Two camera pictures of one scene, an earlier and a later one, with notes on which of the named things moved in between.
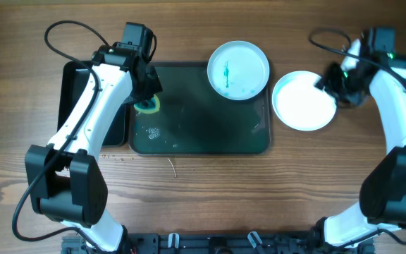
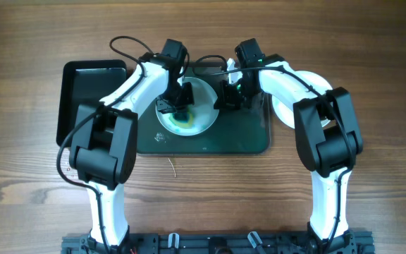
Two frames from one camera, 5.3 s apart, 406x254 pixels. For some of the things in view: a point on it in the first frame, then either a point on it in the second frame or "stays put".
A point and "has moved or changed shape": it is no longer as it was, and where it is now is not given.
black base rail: x=213 y=243 stays put
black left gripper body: x=143 y=88 to x=175 y=97
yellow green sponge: x=151 y=106 has moved or changed shape
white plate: x=238 y=70 has moved or changed shape
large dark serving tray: x=194 y=119 stays put
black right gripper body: x=339 y=82 to x=235 y=93
